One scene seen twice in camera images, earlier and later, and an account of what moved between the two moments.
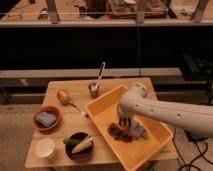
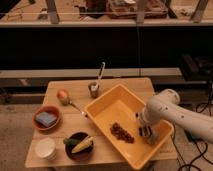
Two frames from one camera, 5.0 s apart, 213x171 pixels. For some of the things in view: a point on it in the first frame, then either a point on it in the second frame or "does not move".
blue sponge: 46,119 does not move
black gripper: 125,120 → 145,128
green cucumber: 71,141 does not move
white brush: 95,87 does not move
